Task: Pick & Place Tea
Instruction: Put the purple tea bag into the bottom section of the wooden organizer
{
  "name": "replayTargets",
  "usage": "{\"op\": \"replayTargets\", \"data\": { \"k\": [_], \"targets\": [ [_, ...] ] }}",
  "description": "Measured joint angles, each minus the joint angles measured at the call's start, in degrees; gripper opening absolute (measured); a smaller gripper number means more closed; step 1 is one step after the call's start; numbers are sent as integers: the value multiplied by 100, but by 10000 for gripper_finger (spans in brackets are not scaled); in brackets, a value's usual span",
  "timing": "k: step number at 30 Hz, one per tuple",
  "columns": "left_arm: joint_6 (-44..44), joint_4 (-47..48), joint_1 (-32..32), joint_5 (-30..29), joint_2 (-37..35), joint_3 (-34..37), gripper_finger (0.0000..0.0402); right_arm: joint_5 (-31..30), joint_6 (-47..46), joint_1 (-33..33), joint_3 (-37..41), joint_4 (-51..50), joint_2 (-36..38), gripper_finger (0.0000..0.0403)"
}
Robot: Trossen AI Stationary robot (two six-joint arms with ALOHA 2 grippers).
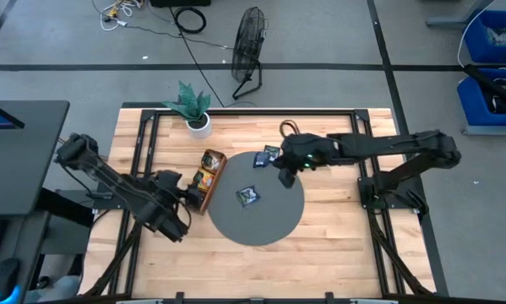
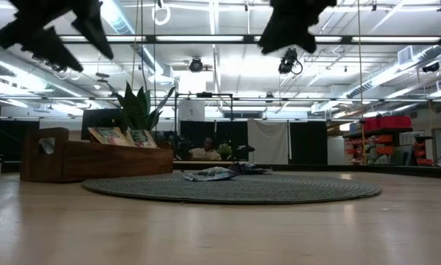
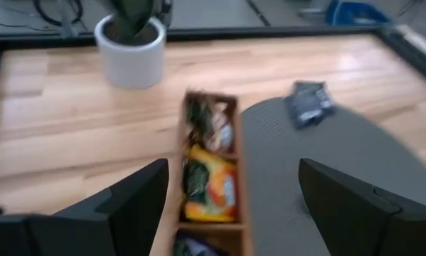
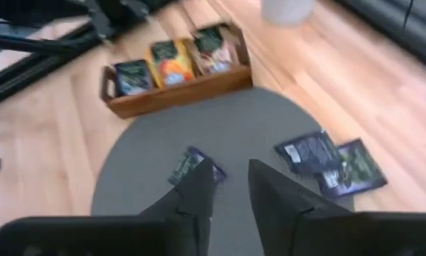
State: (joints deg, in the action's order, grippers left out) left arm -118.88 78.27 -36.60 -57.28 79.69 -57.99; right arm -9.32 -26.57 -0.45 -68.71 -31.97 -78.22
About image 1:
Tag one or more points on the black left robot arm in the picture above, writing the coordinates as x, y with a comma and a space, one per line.
109, 177

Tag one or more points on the person's leg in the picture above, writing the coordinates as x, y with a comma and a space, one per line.
56, 289

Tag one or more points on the black floor fan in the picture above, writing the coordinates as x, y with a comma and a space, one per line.
248, 42

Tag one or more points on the dark blue green tea packet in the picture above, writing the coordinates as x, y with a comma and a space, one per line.
247, 196

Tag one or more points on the blue plastic bin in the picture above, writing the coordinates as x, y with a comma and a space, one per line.
476, 46
472, 105

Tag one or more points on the white plant pot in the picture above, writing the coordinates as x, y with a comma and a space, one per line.
198, 128

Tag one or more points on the black box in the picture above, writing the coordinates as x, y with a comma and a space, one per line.
181, 2

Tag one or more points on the black computer mouse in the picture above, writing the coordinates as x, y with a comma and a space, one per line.
5, 276

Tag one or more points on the green leafy plant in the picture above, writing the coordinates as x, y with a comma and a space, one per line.
189, 103

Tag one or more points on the round grey woven placemat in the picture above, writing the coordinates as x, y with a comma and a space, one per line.
269, 219

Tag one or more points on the wooden compartment box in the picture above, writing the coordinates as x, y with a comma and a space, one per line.
217, 179

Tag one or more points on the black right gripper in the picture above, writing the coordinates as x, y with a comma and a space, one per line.
307, 150

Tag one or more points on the orange black tea packet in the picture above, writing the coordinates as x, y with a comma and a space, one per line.
205, 180

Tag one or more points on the black keyboard desk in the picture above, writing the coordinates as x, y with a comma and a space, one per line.
24, 253

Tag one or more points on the black metal frame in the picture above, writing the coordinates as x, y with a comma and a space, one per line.
257, 112

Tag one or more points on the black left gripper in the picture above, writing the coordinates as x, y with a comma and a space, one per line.
168, 211

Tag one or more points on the black stand leg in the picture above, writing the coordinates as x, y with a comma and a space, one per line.
489, 84

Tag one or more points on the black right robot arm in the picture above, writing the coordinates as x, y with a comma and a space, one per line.
396, 143

